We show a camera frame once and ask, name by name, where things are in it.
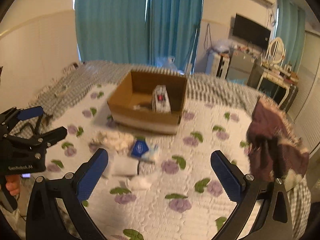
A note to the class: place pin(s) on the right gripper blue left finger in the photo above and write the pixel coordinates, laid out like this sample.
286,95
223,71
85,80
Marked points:
89,173

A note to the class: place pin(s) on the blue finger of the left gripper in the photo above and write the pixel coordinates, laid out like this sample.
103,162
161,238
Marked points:
26,114

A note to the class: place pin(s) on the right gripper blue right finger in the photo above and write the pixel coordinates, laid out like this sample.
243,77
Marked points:
229,175

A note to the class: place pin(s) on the white cloth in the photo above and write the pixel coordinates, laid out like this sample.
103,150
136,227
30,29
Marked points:
125,166

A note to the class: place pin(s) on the cream cloth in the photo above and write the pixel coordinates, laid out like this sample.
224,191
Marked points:
116,141

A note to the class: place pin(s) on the floral tissue pack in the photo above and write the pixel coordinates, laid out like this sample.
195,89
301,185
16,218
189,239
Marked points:
160,101

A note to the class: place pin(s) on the person's left hand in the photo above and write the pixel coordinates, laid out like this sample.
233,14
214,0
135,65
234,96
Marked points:
13,184

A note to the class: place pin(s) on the tape roll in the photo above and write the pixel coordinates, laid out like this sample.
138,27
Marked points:
61,91

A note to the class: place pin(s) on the small white crumpled tissue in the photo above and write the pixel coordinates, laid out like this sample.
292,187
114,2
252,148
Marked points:
139,183

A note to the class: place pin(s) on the maroon woven blanket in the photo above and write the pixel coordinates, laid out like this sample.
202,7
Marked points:
274,149

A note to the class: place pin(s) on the grey checked bedsheet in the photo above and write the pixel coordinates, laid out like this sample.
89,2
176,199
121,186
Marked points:
94,73

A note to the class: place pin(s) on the white floral quilted mat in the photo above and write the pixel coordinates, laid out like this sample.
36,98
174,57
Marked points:
185,200

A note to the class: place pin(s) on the light blue plastic bag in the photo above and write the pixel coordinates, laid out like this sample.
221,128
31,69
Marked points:
238,81

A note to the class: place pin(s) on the white louvered wardrobe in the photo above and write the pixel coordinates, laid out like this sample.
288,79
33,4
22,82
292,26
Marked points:
304,111

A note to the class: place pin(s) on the brown cardboard box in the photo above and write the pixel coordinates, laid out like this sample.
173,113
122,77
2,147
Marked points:
130,103

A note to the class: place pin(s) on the white dressing table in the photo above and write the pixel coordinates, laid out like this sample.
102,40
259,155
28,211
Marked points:
281,90

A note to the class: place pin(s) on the grey mini fridge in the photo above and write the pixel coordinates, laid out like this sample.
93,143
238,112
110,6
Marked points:
240,65

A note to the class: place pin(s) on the white suitcase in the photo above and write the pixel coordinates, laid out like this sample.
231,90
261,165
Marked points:
217,64

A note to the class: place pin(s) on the white mop pole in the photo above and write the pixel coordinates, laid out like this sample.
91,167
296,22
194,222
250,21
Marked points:
192,60

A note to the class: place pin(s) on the teal curtain left panel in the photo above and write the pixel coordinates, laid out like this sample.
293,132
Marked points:
111,30

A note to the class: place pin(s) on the teal curtain panel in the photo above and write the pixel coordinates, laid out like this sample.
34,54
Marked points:
111,30
171,27

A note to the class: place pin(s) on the clear water jug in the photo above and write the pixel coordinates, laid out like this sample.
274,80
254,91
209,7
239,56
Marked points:
166,62

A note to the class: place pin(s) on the white oval vanity mirror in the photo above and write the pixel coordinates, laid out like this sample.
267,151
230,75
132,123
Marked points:
276,52

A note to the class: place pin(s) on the clear plastic bag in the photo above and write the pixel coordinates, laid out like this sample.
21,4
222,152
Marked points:
223,46

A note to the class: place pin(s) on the teal curtain right window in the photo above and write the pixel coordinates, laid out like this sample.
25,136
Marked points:
291,29

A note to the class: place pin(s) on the teal curtain middle panel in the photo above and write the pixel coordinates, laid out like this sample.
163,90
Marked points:
171,27

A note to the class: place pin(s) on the black wall television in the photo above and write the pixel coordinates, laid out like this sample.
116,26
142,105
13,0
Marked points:
251,31

